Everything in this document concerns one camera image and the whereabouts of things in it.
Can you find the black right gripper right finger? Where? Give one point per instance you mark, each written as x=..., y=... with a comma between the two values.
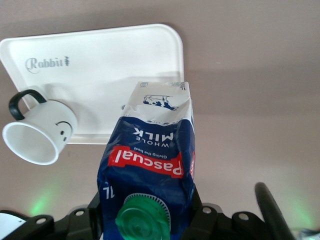
x=220, y=225

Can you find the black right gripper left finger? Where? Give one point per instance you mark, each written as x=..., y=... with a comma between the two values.
x=70, y=225

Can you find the blue white milk carton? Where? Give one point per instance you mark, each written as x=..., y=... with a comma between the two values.
x=150, y=150

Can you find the cream rabbit print tray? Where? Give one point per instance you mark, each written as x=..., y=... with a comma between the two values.
x=100, y=62

